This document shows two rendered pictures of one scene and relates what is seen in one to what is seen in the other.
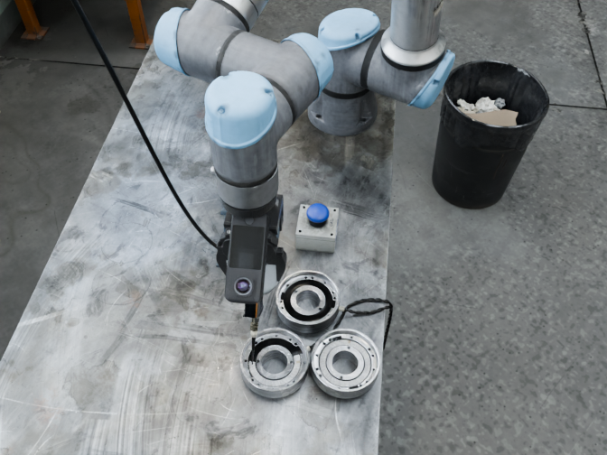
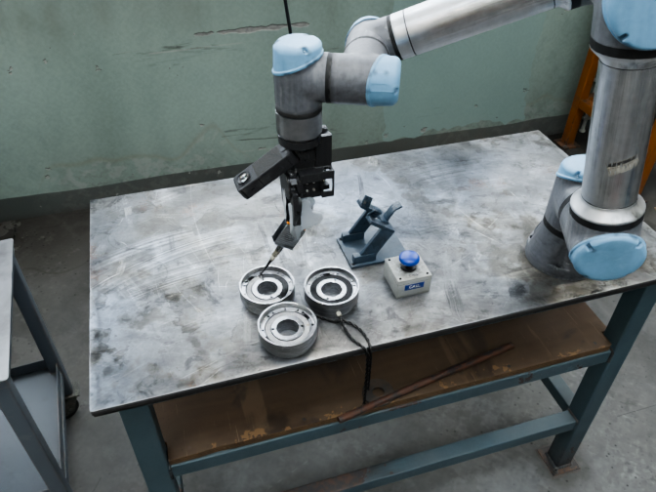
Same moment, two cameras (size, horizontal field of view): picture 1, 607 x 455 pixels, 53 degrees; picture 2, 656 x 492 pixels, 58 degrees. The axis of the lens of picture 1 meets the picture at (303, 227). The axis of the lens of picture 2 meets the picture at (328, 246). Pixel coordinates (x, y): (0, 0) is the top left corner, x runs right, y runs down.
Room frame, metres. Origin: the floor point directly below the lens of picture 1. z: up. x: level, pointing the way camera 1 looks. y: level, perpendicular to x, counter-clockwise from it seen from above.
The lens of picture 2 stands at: (0.20, -0.73, 1.62)
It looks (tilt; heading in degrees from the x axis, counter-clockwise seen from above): 40 degrees down; 66
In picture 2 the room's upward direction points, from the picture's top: 1 degrees clockwise
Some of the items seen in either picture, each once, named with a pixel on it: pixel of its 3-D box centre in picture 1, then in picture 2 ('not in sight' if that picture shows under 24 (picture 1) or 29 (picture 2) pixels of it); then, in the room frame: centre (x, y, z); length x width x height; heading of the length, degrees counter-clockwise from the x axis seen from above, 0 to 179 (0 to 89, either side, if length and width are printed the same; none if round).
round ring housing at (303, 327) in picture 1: (307, 302); (331, 292); (0.54, -0.01, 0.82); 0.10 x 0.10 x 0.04
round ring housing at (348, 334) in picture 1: (344, 365); (287, 330); (0.43, -0.07, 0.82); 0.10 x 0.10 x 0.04
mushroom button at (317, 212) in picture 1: (317, 218); (408, 265); (0.69, -0.03, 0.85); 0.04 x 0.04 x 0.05
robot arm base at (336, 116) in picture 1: (343, 94); (567, 237); (1.04, -0.08, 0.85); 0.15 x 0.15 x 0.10
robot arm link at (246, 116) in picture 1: (244, 127); (300, 75); (0.51, 0.07, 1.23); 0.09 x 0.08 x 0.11; 150
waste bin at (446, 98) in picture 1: (480, 140); not in sight; (1.58, -0.62, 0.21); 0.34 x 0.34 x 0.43
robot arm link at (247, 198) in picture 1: (244, 177); (298, 120); (0.51, 0.07, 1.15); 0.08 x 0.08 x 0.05
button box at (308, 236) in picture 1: (317, 225); (409, 273); (0.70, -0.03, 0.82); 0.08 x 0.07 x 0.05; 173
